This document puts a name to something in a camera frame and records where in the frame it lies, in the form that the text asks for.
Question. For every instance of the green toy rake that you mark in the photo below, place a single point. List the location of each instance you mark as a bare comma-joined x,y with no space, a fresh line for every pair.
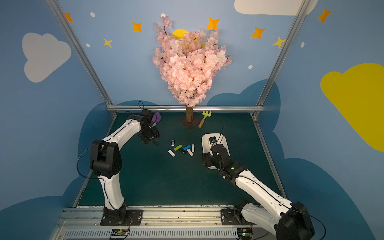
205,114

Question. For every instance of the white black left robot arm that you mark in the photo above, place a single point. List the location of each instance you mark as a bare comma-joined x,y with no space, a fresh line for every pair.
106,162

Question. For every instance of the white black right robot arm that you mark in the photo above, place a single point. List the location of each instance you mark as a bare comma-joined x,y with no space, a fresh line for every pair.
275,214

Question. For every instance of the pink cherry blossom tree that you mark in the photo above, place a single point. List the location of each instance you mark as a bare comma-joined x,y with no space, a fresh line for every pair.
189,64

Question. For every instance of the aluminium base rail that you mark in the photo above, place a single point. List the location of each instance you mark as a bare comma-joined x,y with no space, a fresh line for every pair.
159,223

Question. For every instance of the right green circuit board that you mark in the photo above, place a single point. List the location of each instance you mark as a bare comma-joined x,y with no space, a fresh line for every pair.
244,234

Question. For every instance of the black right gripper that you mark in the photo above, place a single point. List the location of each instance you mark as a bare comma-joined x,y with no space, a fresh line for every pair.
208,157

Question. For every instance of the green circuit board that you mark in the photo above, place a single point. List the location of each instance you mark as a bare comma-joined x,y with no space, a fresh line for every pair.
244,234
119,233

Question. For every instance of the left aluminium frame post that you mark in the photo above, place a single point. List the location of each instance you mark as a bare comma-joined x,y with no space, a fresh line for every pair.
64,23

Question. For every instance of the white oval storage box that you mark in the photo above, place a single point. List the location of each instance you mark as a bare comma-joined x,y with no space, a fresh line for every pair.
207,155

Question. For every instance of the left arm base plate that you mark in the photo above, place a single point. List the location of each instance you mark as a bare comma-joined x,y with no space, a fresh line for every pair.
132,217

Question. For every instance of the horizontal aluminium frame bar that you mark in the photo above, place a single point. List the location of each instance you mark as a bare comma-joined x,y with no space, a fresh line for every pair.
229,109

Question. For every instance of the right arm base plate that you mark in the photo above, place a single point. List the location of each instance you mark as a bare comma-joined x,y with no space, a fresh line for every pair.
233,217

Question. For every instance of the white usb flash drive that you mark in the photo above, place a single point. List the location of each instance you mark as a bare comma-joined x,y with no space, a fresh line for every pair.
171,153

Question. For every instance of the green usb flash drive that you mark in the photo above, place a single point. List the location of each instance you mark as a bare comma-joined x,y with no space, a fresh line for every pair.
178,147

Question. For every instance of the black usb flash drive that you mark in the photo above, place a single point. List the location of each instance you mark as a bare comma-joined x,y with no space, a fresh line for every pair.
182,150

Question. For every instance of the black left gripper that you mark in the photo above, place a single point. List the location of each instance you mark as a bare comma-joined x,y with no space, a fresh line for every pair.
151,135

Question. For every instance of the right aluminium frame post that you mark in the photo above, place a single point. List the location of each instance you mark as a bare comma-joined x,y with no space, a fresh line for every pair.
303,11

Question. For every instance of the aluminium frame post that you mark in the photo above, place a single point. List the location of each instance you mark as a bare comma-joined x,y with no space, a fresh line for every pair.
64,23
303,11

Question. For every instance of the purple toy trowel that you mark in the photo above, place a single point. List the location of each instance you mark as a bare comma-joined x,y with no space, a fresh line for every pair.
156,118

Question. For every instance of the left green circuit board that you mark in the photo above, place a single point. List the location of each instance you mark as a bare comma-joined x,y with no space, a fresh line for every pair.
119,233

